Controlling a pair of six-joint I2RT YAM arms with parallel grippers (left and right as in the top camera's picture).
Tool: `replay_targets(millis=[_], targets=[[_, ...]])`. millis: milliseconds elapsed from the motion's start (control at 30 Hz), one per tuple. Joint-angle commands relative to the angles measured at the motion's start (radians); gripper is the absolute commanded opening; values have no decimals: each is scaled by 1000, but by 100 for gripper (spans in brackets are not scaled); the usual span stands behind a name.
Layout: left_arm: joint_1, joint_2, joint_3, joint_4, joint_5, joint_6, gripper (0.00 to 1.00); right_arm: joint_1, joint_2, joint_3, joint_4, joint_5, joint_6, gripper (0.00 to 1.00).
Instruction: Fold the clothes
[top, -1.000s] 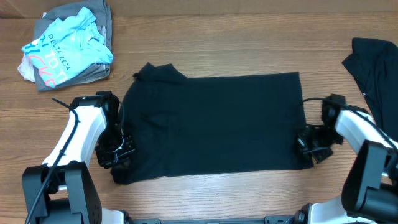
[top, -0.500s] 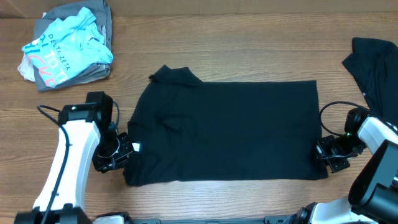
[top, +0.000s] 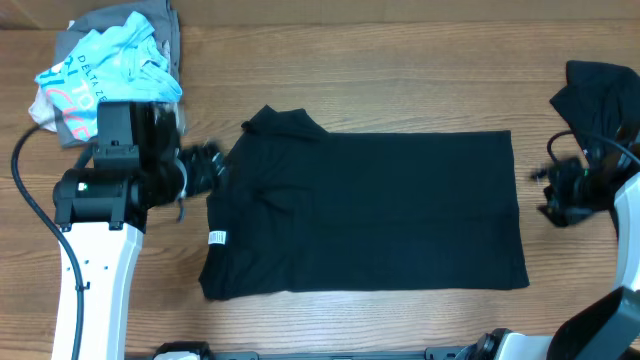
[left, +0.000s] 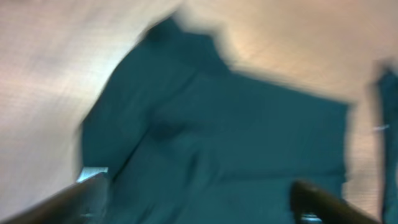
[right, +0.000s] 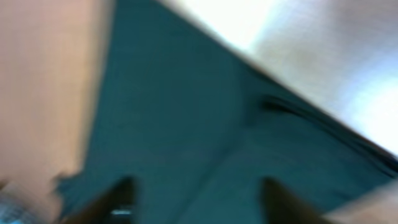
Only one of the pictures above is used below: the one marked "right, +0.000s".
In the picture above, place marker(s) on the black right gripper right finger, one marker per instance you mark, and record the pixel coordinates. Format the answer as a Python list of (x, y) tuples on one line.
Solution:
[(281, 206)]

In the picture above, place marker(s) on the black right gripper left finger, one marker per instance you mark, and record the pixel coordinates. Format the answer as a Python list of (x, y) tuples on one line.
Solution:
[(115, 206)]

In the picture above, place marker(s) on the black t-shirt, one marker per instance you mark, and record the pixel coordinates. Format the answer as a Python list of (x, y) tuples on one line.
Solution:
[(197, 129)]

